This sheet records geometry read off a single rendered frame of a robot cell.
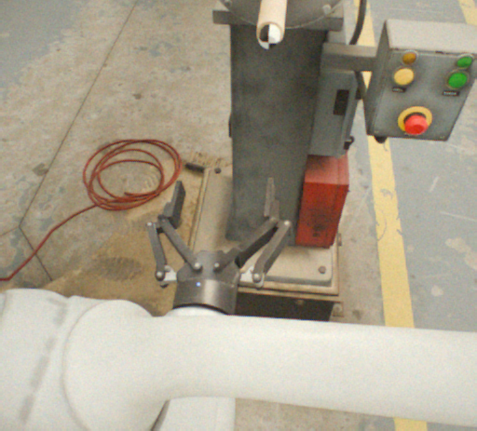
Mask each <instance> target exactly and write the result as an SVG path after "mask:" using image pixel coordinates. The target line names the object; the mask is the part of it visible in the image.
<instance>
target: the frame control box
mask: <svg viewBox="0 0 477 431"><path fill-rule="evenodd" d="M406 50H414V51H416V52H417V54H418V58H417V61H416V63H415V64H413V65H410V66H405V65H403V64H401V61H400V56H401V54H402V53H403V52H404V51H406ZM463 53H470V54H472V56H473V58H474V62H473V64H472V66H471V67H469V68H466V69H458V68H457V67H456V65H455V62H456V60H457V58H458V57H459V55H461V54H463ZM401 69H409V70H411V71H412V72H413V78H412V80H411V81H410V82H409V83H406V84H399V83H397V82H396V80H395V74H396V73H397V72H398V71H400V70H401ZM458 73H462V74H464V75H465V76H466V77H468V79H467V82H465V83H464V84H463V86H462V87H460V88H451V87H449V85H448V83H447V80H448V78H449V77H450V76H452V75H453V74H458ZM354 74H355V76H356V80H357V84H358V87H359V91H360V94H361V98H362V101H363V109H364V119H365V130H366V135H367V136H373V137H374V138H375V140H376V142H378V143H384V142H385V141H386V140H387V139H388V138H403V139H415V140H428V141H448V140H449V138H450V135H451V133H452V131H453V129H454V126H455V124H456V121H457V119H458V117H459V115H460V112H461V110H462V107H463V105H465V103H466V101H467V99H468V96H469V94H470V91H471V89H472V87H473V85H474V81H475V79H476V77H477V28H476V26H475V25H470V24H469V23H452V22H435V21H417V20H385V22H384V25H383V29H382V33H381V37H379V41H378V45H377V49H376V53H375V60H374V65H373V69H372V72H371V76H370V80H369V84H368V87H367V86H366V84H365V80H364V76H362V72H356V71H354ZM412 115H419V117H423V118H425V119H426V120H427V124H428V127H427V130H426V131H425V132H424V133H422V134H420V135H409V134H407V133H406V130H405V126H404V125H405V123H406V121H407V120H408V119H410V118H411V116H412Z"/></svg>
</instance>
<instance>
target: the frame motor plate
mask: <svg viewBox="0 0 477 431"><path fill-rule="evenodd" d="M344 19H345V15H344V2H343V3H342V4H340V5H339V6H338V7H337V8H336V9H335V10H334V11H333V12H331V13H330V14H328V15H326V16H325V17H323V18H321V19H319V20H316V21H314V22H311V23H309V24H308V25H306V26H303V27H298V28H293V29H301V30H318V31H335V32H341V31H342V30H343V26H344ZM212 21H213V23H216V24H233V25H251V27H257V25H255V24H252V23H250V22H247V21H245V20H242V19H241V18H239V17H237V16H236V15H233V14H232V13H231V12H229V11H228V9H227V8H226V7H225V6H224V5H223V4H221V3H220V2H219V1H218V0H215V3H214V6H213V9H212Z"/></svg>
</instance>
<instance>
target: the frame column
mask: <svg viewBox="0 0 477 431"><path fill-rule="evenodd" d="M256 30H257V27H251V25H233V24H229V32H230V90H231V150H232V192H231V198H230V205H229V211H228V217H227V224H226V229H225V238H226V239H227V240H229V241H239V242H242V241H244V240H245V239H246V238H248V237H249V236H250V235H252V234H253V232H254V231H255V230H256V229H257V228H258V227H261V226H262V225H263V224H264V223H265V218H264V213H265V202H266V183H267V179H268V178H273V181H274V187H275V199H274V201H279V205H280V216H279V219H280V220H281V221H282V222H285V220H289V222H291V224H292V231H293V235H292V237H291V238H290V240H289V241H288V243H287V244H286V247H294V248H299V247H301V245H295V244H294V241H296V233H297V224H298V215H299V208H300V202H301V194H302V189H303V182H304V176H305V169H306V162H307V156H308V151H309V144H310V138H311V130H312V125H313V118H314V112H315V105H316V99H317V92H318V85H319V79H320V50H321V44H322V43H324V42H326V34H327V31H318V30H301V29H284V30H283V37H282V39H281V40H280V42H279V44H278V45H277V46H276V47H274V48H270V49H268V48H265V47H263V46H262V45H261V44H259V40H258V38H257V36H256Z"/></svg>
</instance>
